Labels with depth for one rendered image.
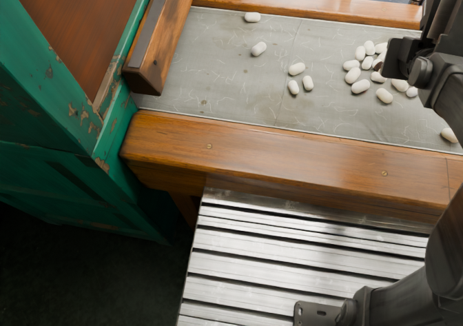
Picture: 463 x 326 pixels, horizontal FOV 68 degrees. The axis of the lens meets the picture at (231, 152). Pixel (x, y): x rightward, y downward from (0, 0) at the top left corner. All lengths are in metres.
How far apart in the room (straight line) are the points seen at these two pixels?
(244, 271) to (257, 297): 0.05
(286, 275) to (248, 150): 0.24
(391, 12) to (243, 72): 0.36
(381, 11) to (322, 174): 0.42
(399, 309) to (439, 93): 0.24
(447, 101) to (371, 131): 0.29
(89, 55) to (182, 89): 0.23
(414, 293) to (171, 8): 0.62
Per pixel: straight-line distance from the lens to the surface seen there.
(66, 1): 0.54
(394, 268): 0.72
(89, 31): 0.58
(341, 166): 0.64
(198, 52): 0.80
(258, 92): 0.72
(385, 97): 0.75
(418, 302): 0.41
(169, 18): 0.73
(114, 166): 0.67
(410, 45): 0.60
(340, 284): 0.68
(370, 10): 0.88
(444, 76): 0.46
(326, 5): 0.87
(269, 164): 0.62
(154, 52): 0.67
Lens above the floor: 1.33
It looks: 64 degrees down
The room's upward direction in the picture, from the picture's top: 5 degrees counter-clockwise
